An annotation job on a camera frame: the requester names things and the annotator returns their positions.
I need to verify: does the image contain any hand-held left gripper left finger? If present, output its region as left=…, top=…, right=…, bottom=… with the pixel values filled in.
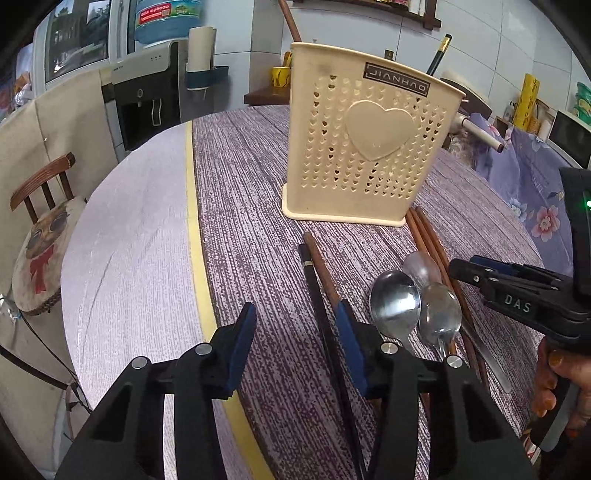
left=54, top=302, right=257, bottom=480

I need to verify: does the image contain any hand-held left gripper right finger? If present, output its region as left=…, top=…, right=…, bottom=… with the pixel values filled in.
left=335, top=299, right=534, bottom=480

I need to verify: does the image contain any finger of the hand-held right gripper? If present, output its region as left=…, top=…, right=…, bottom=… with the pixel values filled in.
left=470, top=256, right=573, bottom=298
left=449, top=257, right=575, bottom=346

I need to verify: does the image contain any black chopstick with gold band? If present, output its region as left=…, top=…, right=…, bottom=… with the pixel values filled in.
left=425, top=34, right=453, bottom=77
left=298, top=244, right=368, bottom=480

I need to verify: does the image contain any large steel spoon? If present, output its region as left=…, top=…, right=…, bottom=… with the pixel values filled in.
left=369, top=270, right=423, bottom=356

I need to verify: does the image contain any brown wooden chopstick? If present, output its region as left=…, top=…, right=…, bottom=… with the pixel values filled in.
left=405, top=209, right=489, bottom=393
left=414, top=205, right=476, bottom=333
left=302, top=232, right=343, bottom=309

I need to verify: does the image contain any cream plastic utensil holder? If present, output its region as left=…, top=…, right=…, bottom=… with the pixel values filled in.
left=281, top=41, right=467, bottom=228

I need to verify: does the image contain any person's right hand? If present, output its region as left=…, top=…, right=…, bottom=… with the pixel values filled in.
left=531, top=342, right=591, bottom=441

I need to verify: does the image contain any purple floral blanket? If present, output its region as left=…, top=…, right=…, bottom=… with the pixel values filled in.
left=445, top=113, right=578, bottom=278

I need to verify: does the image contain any microwave oven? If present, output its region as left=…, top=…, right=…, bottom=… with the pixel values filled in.
left=547, top=110, right=591, bottom=169

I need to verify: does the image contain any stack of green packages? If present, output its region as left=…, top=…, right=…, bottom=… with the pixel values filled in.
left=573, top=82, right=591, bottom=116

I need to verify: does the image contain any white rolling pin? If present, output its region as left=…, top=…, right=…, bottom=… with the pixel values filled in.
left=455, top=115, right=506, bottom=153

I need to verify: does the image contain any yellow package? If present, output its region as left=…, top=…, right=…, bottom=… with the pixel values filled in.
left=512, top=73, right=541, bottom=132

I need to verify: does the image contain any printed round seat cushion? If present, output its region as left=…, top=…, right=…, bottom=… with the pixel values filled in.
left=11, top=198, right=88, bottom=317

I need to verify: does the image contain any wooden side table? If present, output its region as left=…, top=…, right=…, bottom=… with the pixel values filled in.
left=244, top=85, right=291, bottom=107

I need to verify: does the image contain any wooden chair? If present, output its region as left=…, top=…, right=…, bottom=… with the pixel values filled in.
left=10, top=152, right=88, bottom=222

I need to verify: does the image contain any teal roll holder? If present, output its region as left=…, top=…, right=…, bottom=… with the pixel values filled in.
left=185, top=66, right=230, bottom=90

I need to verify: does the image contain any water dispenser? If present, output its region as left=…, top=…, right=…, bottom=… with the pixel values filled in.
left=111, top=39, right=185, bottom=153

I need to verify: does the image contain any beige fabric cover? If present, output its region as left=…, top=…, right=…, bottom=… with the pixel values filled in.
left=0, top=69, right=125, bottom=416

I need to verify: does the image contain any brown wooden pole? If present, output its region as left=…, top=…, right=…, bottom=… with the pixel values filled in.
left=278, top=0, right=303, bottom=44

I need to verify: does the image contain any blue water bottle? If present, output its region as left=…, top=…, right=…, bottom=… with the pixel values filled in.
left=134, top=0, right=204, bottom=47

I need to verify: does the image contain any window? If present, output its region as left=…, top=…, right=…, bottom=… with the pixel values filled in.
left=32, top=0, right=125, bottom=84

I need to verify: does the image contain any black cable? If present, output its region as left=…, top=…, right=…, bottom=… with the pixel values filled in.
left=0, top=295, right=93, bottom=416

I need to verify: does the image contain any wooden wall shelf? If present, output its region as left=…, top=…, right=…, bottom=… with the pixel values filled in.
left=291, top=0, right=441, bottom=31

